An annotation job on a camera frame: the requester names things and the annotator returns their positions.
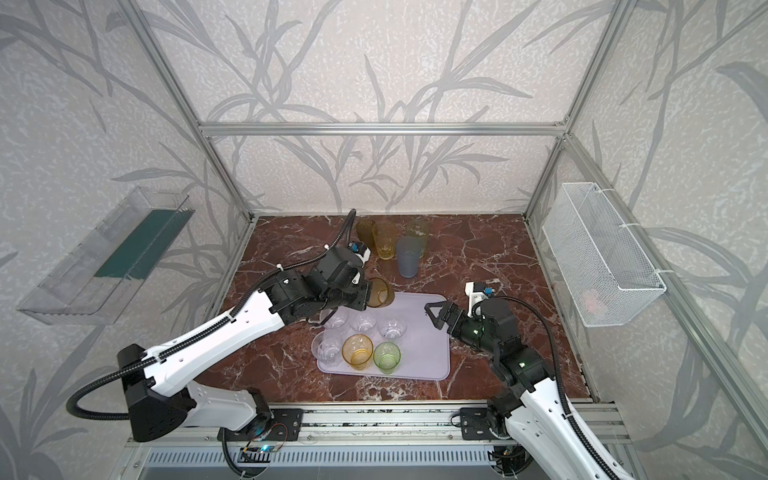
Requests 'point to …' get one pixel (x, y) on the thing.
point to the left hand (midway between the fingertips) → (375, 282)
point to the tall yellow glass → (385, 234)
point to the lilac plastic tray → (397, 340)
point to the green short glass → (387, 355)
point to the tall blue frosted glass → (408, 252)
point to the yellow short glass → (357, 349)
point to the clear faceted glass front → (326, 348)
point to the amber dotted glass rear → (367, 230)
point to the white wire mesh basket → (607, 275)
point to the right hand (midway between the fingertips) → (435, 304)
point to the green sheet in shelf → (141, 253)
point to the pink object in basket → (590, 302)
